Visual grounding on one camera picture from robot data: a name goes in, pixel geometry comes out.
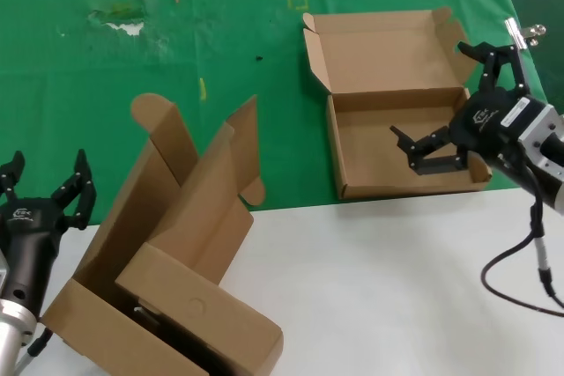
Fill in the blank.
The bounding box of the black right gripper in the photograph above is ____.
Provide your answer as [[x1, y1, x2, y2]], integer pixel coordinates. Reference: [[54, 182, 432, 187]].
[[389, 41, 537, 190]]

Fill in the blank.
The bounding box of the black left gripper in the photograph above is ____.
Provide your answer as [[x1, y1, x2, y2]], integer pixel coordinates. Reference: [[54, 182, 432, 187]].
[[0, 148, 98, 316]]

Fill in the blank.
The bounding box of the cardboard mailer box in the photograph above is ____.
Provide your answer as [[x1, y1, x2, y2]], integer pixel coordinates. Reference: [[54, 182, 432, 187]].
[[301, 6, 493, 201]]

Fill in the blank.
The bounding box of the large open cardboard box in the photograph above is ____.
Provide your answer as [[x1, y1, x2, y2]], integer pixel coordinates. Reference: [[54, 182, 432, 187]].
[[40, 92, 209, 376]]

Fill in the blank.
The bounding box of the cardboard box with circle mark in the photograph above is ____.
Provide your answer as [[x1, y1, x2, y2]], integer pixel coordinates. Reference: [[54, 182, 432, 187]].
[[115, 93, 285, 376]]

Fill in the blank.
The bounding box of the silver binder clip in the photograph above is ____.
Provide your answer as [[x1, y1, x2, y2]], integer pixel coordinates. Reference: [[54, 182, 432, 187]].
[[503, 17, 548, 51]]

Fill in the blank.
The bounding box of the green table cloth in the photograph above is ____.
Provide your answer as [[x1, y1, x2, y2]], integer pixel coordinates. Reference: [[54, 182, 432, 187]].
[[0, 0, 557, 227]]

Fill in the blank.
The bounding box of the black looping cable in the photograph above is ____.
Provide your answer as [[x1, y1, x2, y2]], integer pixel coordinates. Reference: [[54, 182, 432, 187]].
[[480, 199, 564, 317]]

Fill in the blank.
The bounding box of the cable with grey connector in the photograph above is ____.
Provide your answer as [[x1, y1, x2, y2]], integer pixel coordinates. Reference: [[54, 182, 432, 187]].
[[529, 190, 564, 309]]

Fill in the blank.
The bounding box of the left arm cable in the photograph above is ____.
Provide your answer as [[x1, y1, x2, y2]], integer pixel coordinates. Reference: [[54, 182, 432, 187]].
[[15, 326, 56, 376]]

